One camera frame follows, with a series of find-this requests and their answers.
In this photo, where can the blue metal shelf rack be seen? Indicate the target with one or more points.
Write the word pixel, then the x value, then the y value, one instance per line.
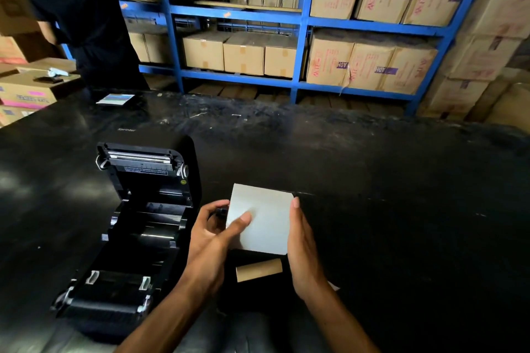
pixel 248 14

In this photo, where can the small colourful card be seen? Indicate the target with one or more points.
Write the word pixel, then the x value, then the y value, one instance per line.
pixel 115 99

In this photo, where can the open carton with pink label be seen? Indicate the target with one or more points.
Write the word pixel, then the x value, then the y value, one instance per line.
pixel 29 90

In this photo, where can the person's right hand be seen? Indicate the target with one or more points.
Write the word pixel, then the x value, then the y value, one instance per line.
pixel 304 257

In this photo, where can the brown cardboard tube core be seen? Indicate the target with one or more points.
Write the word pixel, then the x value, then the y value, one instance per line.
pixel 259 270

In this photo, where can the person's left thumb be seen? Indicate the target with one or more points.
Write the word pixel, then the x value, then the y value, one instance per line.
pixel 237 225

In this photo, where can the white paper scrap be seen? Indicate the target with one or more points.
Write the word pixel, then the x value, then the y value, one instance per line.
pixel 333 286

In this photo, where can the person's left hand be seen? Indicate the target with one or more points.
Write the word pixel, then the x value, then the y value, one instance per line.
pixel 205 253

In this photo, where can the black label printer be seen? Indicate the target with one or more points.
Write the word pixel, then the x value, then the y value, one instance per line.
pixel 140 237

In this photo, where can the stack of large cardboard cartons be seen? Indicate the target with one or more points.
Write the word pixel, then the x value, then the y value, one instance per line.
pixel 488 42

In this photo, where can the wooden pallet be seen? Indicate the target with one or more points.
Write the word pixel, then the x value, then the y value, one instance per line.
pixel 248 92

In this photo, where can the small white device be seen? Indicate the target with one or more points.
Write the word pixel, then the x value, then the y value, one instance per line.
pixel 57 72

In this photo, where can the person's right forearm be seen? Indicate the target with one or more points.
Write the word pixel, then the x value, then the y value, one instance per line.
pixel 339 323

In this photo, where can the low carton with white label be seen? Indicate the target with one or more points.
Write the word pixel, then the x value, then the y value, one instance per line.
pixel 14 115

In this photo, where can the person's right fingers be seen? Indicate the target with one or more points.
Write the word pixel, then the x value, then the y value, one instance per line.
pixel 295 216

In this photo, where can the white label roll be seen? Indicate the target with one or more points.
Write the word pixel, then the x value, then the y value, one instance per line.
pixel 265 220

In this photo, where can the person's left forearm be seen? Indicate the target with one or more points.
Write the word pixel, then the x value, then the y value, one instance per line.
pixel 169 317

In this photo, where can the flat carton with pink stripe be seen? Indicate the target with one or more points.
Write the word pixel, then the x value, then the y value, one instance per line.
pixel 20 48

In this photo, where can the black phone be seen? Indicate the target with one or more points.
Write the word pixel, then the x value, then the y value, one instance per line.
pixel 48 79

